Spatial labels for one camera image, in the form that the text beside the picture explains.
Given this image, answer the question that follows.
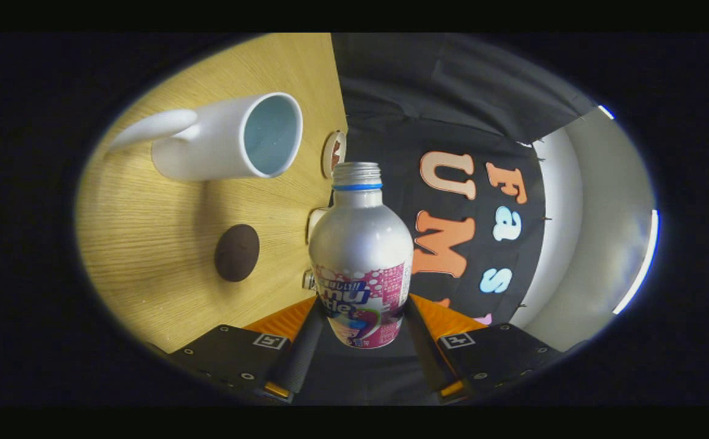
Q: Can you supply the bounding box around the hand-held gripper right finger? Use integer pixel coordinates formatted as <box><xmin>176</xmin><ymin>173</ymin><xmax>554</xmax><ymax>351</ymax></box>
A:
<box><xmin>404</xmin><ymin>294</ymin><xmax>565</xmax><ymax>403</ymax></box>

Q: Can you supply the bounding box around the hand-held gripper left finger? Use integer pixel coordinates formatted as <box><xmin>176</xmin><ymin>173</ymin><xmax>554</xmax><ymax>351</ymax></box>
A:
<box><xmin>168</xmin><ymin>296</ymin><xmax>324</xmax><ymax>403</ymax></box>

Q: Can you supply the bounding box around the silver juice bottle pink label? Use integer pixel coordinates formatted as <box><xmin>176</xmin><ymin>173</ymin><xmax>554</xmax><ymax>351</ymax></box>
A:
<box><xmin>308</xmin><ymin>162</ymin><xmax>415</xmax><ymax>349</ymax></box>

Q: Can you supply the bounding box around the white cup blue inside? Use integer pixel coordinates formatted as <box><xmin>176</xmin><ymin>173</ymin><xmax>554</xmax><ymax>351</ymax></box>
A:
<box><xmin>107</xmin><ymin>92</ymin><xmax>304</xmax><ymax>182</ymax></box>

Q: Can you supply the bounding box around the white toaster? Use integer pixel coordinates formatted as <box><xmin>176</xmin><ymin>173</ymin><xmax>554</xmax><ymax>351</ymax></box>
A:
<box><xmin>307</xmin><ymin>207</ymin><xmax>330</xmax><ymax>244</ymax></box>

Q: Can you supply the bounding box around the wooden table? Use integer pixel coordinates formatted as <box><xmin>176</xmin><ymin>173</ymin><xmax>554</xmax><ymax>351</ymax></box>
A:
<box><xmin>76</xmin><ymin>34</ymin><xmax>349</xmax><ymax>354</ymax></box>

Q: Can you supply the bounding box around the white plate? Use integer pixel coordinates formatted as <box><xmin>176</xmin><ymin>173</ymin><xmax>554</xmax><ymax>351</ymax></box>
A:
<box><xmin>321</xmin><ymin>130</ymin><xmax>348</xmax><ymax>179</ymax></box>

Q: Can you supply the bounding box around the ceiling light strip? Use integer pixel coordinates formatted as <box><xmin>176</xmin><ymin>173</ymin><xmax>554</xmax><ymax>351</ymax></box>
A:
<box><xmin>612</xmin><ymin>209</ymin><xmax>660</xmax><ymax>315</ymax></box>

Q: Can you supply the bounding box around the black backdrop cloth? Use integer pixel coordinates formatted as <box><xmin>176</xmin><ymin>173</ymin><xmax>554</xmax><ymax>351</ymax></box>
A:
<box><xmin>296</xmin><ymin>34</ymin><xmax>599</xmax><ymax>406</ymax></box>

